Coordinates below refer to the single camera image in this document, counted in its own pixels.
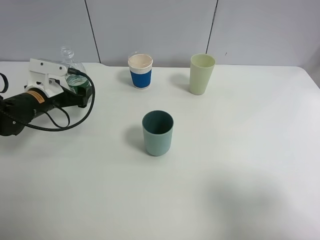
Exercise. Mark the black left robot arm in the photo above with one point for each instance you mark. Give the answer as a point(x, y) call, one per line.
point(18, 111)

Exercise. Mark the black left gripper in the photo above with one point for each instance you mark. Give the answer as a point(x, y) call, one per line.
point(62, 97)

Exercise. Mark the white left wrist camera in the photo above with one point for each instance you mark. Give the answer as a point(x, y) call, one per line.
point(39, 71)

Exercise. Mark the clear bottle green label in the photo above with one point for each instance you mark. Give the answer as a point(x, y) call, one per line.
point(73, 81)

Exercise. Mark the teal plastic cup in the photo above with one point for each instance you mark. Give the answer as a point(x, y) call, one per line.
point(157, 126)

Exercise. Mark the blue sleeved paper cup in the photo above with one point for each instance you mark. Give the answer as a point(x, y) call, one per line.
point(140, 67)

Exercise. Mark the pale green plastic cup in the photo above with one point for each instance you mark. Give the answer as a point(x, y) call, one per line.
point(201, 68)

